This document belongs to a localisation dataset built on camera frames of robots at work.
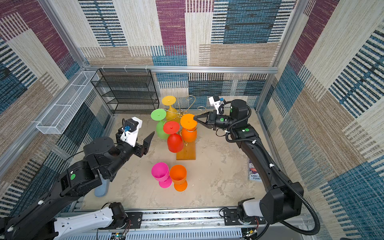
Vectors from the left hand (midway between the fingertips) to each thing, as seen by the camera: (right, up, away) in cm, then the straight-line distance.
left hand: (145, 126), depth 57 cm
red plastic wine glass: (+9, -8, +17) cm, 20 cm away
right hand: (+18, +2, +9) cm, 20 cm away
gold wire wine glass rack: (+15, -16, +39) cm, 45 cm away
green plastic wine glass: (+2, +5, +16) cm, 17 cm away
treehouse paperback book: (+52, -27, +29) cm, 65 cm away
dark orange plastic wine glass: (+10, -24, +20) cm, 33 cm away
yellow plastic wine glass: (+6, +6, +26) cm, 28 cm away
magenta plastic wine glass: (+2, -23, +19) cm, 30 cm away
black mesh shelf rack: (-30, +25, +52) cm, 65 cm away
